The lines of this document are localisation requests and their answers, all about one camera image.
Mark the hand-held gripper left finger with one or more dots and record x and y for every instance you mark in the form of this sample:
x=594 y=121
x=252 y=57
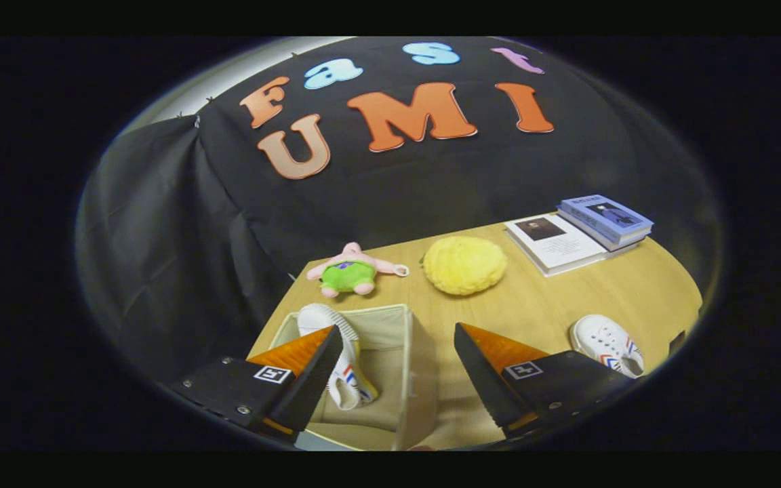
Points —
x=309 y=386

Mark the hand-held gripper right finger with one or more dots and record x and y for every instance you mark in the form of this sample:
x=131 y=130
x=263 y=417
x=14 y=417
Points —
x=485 y=386

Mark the white canvas shoe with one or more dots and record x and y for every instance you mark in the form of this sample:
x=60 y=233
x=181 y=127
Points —
x=601 y=339
x=346 y=379

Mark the beige fabric storage box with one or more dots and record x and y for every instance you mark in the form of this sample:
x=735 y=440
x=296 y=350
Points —
x=390 y=366

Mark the pink and green plush toy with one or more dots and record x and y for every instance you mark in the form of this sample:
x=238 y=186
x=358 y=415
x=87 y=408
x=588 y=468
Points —
x=348 y=276

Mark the yellow plush bun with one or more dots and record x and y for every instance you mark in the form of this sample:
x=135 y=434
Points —
x=465 y=266

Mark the white book with dark photo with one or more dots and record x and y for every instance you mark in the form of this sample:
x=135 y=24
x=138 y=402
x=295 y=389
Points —
x=556 y=247

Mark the blue book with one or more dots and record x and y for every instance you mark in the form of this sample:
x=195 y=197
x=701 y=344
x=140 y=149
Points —
x=604 y=213

